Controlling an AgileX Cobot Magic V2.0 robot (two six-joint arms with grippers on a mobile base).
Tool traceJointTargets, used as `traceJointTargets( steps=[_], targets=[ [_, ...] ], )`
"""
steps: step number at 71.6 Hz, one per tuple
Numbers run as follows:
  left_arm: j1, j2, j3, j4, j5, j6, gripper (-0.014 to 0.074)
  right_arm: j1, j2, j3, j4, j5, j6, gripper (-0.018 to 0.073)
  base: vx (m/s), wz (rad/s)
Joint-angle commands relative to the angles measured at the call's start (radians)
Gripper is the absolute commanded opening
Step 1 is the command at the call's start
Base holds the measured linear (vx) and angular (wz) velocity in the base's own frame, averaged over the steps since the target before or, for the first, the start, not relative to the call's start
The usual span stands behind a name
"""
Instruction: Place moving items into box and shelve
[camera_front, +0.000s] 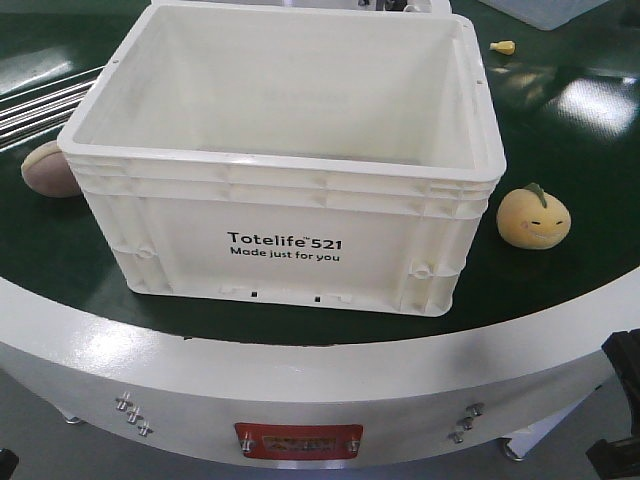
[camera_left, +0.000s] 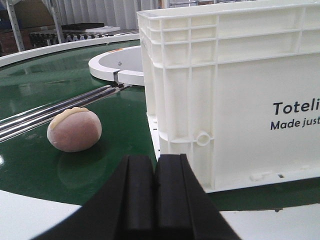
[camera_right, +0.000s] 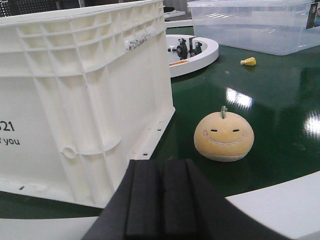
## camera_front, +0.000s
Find pink plush toy ball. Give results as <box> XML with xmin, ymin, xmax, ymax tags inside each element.
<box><xmin>21</xmin><ymin>141</ymin><xmax>81</xmax><ymax>198</ymax></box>

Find small yellow toy piece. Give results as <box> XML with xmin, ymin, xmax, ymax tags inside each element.
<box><xmin>489</xmin><ymin>40</ymin><xmax>516</xmax><ymax>56</ymax></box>

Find black bracket at right edge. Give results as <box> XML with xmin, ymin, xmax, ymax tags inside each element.
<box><xmin>586</xmin><ymin>329</ymin><xmax>639</xmax><ymax>479</ymax></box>

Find metal roller rods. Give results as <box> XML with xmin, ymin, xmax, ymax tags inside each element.
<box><xmin>1</xmin><ymin>67</ymin><xmax>103</xmax><ymax>151</ymax></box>

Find white plastic Totelife tote box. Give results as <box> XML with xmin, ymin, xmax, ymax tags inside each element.
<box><xmin>58</xmin><ymin>1</ymin><xmax>506</xmax><ymax>316</ymax></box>

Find translucent plastic bin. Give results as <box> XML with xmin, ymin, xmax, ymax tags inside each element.
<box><xmin>480</xmin><ymin>0</ymin><xmax>608</xmax><ymax>31</ymax></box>

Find yellow smiling plush fruit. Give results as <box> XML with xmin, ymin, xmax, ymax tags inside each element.
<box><xmin>496</xmin><ymin>183</ymin><xmax>572</xmax><ymax>250</ymax></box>

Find red warning label plate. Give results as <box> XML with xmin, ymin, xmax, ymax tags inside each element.
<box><xmin>234</xmin><ymin>422</ymin><xmax>364</xmax><ymax>461</ymax></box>

